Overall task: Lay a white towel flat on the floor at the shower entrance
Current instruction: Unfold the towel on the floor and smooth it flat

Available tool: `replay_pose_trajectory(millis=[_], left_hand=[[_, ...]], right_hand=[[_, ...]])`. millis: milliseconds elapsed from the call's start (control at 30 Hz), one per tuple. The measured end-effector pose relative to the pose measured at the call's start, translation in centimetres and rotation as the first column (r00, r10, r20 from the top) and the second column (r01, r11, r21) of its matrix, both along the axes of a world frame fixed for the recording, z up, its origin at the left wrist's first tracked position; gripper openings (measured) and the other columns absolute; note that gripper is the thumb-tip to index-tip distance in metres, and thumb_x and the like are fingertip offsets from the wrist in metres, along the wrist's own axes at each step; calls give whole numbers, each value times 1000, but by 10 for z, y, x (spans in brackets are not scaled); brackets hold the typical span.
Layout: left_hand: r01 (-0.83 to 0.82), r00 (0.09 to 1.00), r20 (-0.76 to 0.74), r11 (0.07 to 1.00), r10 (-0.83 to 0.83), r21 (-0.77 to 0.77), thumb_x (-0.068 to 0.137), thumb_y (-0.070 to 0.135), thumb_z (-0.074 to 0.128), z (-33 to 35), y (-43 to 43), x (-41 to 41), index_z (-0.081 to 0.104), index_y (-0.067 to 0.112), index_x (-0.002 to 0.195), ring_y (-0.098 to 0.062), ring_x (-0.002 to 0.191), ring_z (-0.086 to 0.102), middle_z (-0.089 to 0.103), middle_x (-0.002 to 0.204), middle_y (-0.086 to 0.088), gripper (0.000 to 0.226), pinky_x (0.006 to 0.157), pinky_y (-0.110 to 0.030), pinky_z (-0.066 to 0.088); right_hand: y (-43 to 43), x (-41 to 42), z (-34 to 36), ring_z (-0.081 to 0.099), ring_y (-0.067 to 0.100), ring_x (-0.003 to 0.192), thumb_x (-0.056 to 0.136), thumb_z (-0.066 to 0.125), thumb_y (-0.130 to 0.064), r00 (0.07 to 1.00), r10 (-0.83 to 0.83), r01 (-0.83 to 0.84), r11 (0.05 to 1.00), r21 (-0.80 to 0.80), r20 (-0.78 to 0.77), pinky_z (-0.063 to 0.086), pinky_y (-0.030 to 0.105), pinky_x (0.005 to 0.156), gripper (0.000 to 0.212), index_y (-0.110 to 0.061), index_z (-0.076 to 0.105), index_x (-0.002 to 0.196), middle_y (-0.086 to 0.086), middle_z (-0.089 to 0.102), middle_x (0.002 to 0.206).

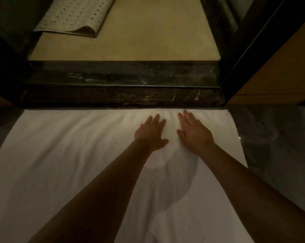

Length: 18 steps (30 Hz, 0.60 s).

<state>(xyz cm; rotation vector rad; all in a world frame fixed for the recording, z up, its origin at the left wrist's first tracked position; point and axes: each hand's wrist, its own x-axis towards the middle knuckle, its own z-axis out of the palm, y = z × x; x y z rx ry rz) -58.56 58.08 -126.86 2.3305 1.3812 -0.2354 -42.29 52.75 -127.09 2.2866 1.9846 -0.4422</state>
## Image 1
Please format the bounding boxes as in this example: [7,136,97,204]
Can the person's right forearm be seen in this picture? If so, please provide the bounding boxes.
[198,143,305,243]

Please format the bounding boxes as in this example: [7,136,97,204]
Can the person's right hand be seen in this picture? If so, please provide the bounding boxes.
[176,109,216,155]

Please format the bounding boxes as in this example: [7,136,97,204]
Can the person's left hand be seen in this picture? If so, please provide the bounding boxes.
[134,113,169,152]

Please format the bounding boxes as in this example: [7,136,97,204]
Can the perforated white bath mat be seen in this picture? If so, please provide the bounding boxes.
[34,0,117,38]

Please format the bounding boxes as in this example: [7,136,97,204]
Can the black marble threshold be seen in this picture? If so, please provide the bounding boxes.
[18,60,225,109]

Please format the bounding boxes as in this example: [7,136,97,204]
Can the white towel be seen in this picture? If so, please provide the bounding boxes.
[0,108,255,243]

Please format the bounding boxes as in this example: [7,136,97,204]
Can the black door frame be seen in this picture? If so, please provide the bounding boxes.
[0,0,305,108]

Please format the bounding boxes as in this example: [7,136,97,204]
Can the person's left forearm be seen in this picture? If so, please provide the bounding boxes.
[28,139,153,243]

